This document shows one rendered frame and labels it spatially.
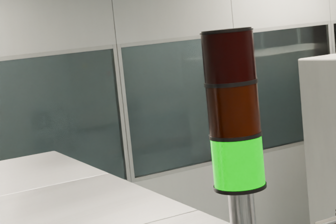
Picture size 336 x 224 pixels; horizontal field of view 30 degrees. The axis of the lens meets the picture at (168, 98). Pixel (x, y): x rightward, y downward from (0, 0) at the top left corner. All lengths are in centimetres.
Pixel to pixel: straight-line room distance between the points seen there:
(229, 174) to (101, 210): 39
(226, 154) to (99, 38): 483
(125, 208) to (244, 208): 36
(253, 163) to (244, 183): 2
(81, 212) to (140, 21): 465
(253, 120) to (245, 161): 4
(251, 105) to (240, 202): 9
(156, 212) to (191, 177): 498
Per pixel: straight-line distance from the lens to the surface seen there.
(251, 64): 58
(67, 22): 529
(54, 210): 98
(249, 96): 58
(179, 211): 89
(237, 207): 60
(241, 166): 58
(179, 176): 582
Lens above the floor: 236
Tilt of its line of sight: 6 degrees down
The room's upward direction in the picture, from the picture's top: 6 degrees counter-clockwise
